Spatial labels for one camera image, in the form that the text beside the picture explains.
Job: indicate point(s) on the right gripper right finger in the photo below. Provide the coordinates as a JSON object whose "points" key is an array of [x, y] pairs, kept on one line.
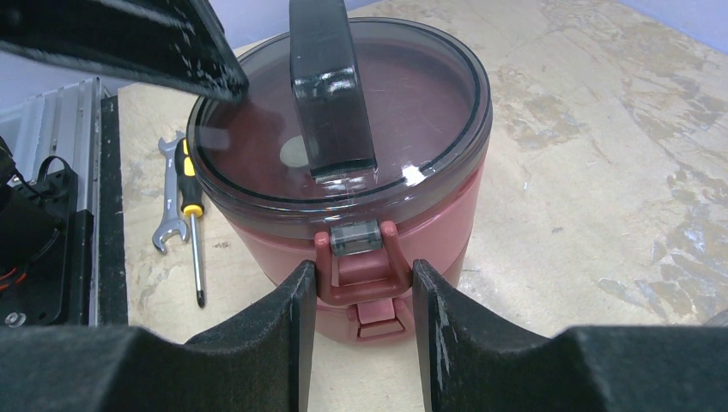
{"points": [[471, 359]]}

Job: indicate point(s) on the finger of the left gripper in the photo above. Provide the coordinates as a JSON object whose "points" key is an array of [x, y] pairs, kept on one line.
{"points": [[174, 44]]}

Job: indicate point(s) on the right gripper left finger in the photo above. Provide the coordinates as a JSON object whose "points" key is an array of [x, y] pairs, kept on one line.
{"points": [[260, 359]]}

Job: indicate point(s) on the transparent grey pot lid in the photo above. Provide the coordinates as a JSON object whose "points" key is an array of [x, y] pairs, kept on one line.
{"points": [[357, 146]]}

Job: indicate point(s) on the red round lid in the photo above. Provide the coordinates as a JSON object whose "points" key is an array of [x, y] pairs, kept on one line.
{"points": [[418, 102]]}

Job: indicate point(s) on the red steel pot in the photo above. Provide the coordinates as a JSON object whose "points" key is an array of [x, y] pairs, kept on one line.
{"points": [[366, 297]]}

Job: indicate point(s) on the yellow black screwdriver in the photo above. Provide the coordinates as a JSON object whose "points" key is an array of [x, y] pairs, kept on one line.
{"points": [[192, 209]]}

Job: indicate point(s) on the silver open-end wrench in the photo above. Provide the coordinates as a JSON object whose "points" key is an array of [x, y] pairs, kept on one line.
{"points": [[171, 222]]}

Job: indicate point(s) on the aluminium frame rail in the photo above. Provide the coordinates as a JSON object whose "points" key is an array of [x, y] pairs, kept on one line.
{"points": [[66, 123]]}

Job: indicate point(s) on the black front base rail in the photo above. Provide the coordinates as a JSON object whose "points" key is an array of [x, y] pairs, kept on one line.
{"points": [[61, 265]]}

